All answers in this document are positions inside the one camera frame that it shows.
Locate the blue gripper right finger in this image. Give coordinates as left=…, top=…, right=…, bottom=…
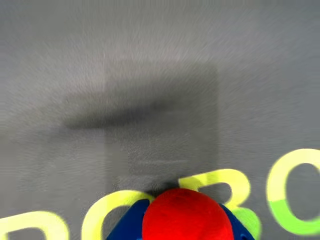
left=218, top=203, right=256, bottom=240

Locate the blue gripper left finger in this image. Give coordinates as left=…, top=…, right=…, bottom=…
left=105, top=198, right=156, bottom=240

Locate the red ball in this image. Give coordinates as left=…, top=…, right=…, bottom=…
left=141, top=187, right=235, bottom=240

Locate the grey mat with lettering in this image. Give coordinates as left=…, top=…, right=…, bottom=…
left=0, top=0, right=320, bottom=240

